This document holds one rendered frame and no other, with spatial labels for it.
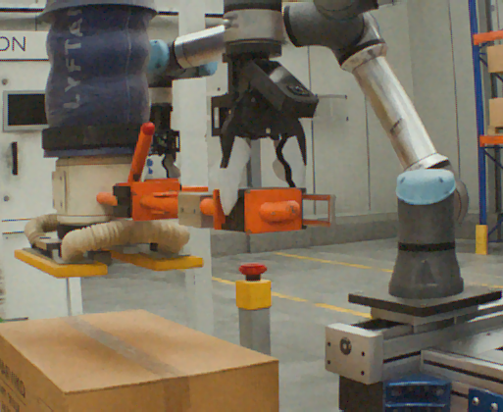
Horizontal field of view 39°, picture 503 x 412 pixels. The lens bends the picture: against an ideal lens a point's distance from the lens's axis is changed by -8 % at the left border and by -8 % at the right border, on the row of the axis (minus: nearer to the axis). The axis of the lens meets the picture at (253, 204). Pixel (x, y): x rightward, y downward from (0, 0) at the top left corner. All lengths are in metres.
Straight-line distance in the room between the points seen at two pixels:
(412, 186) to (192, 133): 3.09
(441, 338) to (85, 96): 0.80
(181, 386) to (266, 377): 0.17
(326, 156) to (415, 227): 10.68
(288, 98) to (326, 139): 11.23
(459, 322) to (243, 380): 0.43
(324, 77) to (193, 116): 7.84
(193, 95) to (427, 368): 3.25
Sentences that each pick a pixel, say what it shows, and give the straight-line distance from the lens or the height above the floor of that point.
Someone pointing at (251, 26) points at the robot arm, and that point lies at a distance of 0.93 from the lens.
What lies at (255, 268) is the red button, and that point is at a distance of 1.90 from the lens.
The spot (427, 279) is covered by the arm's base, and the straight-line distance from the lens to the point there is 1.40.
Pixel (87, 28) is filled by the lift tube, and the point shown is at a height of 1.56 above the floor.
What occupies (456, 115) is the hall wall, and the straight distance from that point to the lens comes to 12.51.
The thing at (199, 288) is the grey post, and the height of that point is 0.58.
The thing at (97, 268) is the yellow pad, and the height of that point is 1.12.
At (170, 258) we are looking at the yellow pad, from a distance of 1.38.
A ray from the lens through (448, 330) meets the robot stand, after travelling 1.43.
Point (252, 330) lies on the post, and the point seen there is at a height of 0.88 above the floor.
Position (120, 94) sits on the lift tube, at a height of 1.43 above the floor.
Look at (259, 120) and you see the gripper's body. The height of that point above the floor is 1.34.
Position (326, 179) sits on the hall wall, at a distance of 12.06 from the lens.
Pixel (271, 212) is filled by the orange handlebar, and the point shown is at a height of 1.23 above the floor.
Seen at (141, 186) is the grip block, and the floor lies 1.26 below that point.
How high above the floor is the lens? 1.29
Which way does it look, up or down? 3 degrees down
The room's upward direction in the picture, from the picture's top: 2 degrees counter-clockwise
